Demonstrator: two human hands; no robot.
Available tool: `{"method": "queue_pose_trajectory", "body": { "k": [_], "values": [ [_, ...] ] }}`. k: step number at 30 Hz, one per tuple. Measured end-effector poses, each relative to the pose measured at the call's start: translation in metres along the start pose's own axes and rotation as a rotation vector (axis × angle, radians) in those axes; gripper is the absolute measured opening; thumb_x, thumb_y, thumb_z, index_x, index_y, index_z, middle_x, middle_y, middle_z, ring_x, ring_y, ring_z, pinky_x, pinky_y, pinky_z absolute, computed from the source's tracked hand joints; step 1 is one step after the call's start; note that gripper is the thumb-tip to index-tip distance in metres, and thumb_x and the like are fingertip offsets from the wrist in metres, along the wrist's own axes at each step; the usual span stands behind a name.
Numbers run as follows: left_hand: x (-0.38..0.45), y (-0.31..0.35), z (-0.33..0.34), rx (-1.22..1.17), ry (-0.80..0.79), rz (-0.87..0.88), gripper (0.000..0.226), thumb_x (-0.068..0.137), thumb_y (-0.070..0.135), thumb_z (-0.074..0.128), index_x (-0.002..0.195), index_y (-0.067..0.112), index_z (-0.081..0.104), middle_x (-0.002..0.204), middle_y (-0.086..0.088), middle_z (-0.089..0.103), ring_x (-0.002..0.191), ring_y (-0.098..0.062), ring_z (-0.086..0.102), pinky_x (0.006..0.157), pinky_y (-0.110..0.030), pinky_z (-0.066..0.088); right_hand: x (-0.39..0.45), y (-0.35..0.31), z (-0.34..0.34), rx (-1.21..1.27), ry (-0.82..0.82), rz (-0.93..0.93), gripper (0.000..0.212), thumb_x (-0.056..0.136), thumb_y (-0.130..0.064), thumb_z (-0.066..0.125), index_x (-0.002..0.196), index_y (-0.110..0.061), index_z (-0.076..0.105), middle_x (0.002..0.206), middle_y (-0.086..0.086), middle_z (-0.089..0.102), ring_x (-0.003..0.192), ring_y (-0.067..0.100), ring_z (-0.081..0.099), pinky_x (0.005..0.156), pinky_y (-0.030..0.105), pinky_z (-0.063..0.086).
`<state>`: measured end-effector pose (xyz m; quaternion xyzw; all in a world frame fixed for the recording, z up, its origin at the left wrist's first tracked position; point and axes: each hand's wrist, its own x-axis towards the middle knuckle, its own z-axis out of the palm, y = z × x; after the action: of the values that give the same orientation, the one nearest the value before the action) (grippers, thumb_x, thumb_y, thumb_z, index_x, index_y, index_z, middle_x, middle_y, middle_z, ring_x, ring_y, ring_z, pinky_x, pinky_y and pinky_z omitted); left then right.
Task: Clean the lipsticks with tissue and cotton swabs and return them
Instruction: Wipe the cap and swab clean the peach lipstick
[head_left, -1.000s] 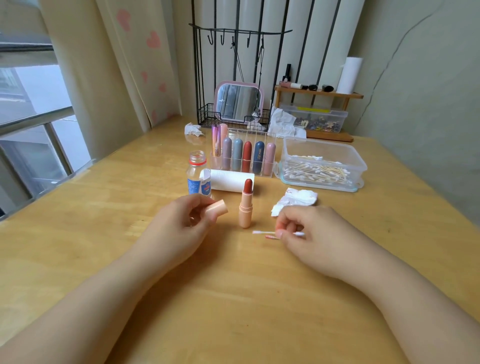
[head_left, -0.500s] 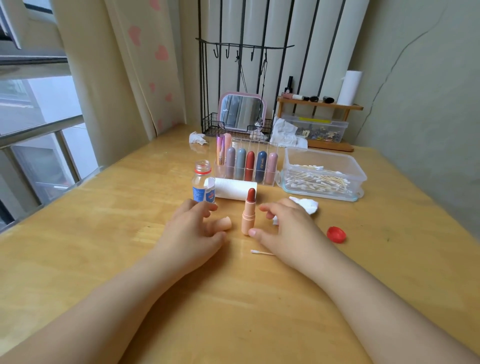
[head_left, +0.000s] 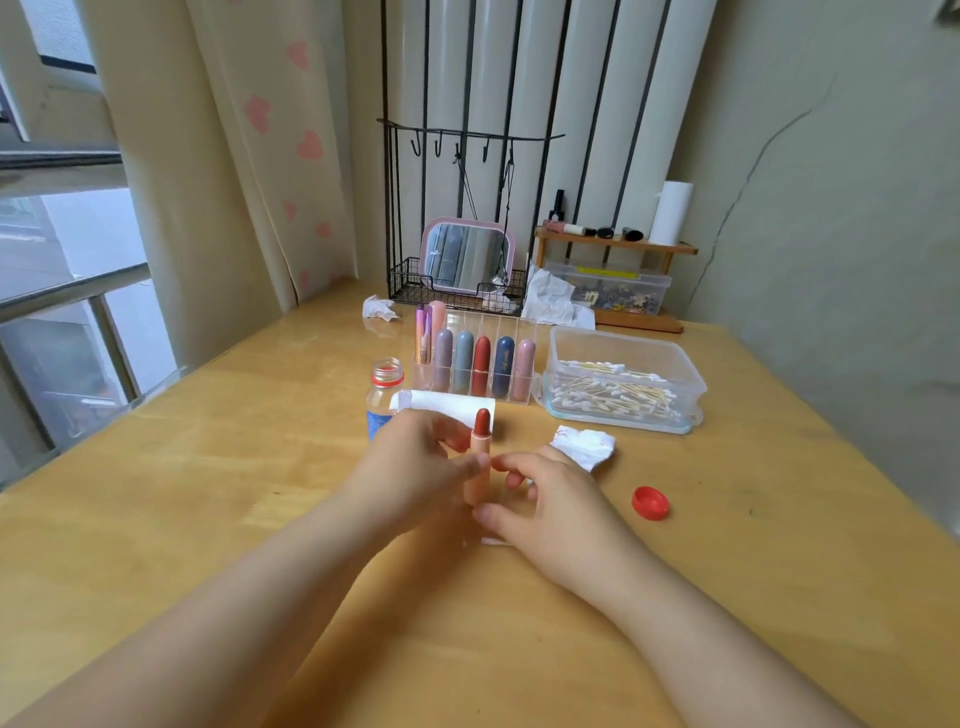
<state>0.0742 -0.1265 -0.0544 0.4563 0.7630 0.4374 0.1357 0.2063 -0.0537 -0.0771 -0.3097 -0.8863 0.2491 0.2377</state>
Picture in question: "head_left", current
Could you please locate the person's left hand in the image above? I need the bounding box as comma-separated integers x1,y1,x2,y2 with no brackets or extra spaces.
336,409,492,543

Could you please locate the person's right hand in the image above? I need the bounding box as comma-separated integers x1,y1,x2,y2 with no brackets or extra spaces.
472,445,655,601

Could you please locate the person's left forearm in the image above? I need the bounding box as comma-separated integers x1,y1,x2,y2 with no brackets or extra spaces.
0,496,391,728

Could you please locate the person's right forearm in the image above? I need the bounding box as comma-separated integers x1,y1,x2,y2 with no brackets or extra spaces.
595,559,871,728

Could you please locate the flat white tissue sheet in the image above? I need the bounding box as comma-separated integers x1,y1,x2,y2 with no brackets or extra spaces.
390,388,497,436

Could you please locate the blue grey lipstick tube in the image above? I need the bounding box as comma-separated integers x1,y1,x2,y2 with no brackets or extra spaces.
452,330,475,394

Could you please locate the clear acrylic lipstick organizer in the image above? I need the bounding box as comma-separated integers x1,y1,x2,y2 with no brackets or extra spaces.
409,310,543,406

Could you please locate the navy blue lipstick tube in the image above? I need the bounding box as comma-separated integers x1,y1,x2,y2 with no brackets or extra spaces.
492,336,516,400

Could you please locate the mauve grey lipstick tube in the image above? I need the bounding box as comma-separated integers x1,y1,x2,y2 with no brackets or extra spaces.
433,328,455,393

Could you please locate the clear bottle with blue label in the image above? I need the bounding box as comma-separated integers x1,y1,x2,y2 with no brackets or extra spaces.
366,357,406,444

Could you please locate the pale pink lipstick tube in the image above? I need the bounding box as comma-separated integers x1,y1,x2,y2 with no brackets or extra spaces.
511,339,537,403

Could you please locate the tall pink lip gloss tube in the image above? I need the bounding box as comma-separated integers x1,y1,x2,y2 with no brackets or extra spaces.
426,300,448,366

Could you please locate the red bottle cap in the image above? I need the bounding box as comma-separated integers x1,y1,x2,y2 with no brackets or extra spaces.
631,486,671,522

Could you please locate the clear plastic box of cotton swabs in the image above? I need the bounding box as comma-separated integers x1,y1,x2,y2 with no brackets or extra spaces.
540,325,708,436

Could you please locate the large crumpled white paper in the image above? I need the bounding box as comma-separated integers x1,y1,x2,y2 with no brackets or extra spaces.
520,265,597,331

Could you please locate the pink framed table mirror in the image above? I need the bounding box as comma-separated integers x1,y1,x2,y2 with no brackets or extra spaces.
419,217,517,297

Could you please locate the clear storage box with trinkets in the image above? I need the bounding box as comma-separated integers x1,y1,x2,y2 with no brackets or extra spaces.
543,259,673,318

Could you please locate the wooden shelf stand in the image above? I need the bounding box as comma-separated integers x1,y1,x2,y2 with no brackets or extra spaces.
532,226,700,335

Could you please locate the white paper roll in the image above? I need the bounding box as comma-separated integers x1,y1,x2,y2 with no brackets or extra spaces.
648,180,696,247

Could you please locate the cream curtain with pink hearts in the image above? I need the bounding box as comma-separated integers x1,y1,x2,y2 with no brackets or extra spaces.
75,0,358,370

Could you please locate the window with metal railing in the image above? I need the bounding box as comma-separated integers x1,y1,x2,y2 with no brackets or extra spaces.
0,0,181,489

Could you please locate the black wire rack with hooks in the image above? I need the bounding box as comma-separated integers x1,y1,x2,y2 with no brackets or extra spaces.
376,117,567,318

